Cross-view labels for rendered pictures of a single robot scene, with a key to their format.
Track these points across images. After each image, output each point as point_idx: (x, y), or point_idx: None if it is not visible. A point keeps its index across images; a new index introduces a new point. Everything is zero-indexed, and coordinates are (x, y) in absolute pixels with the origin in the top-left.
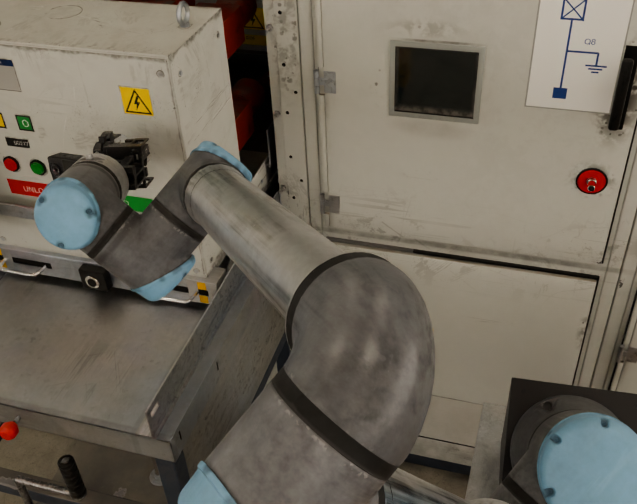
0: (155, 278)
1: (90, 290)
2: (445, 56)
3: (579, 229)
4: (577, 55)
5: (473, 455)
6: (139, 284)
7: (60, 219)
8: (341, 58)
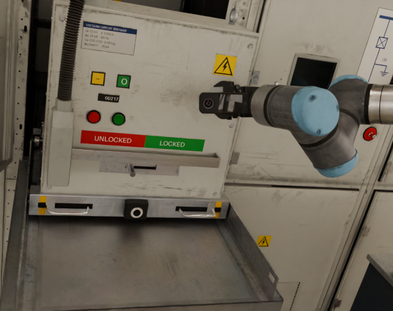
0: (352, 157)
1: (121, 223)
2: (319, 64)
3: (358, 161)
4: (378, 66)
5: (391, 278)
6: (343, 161)
7: (322, 111)
8: (266, 63)
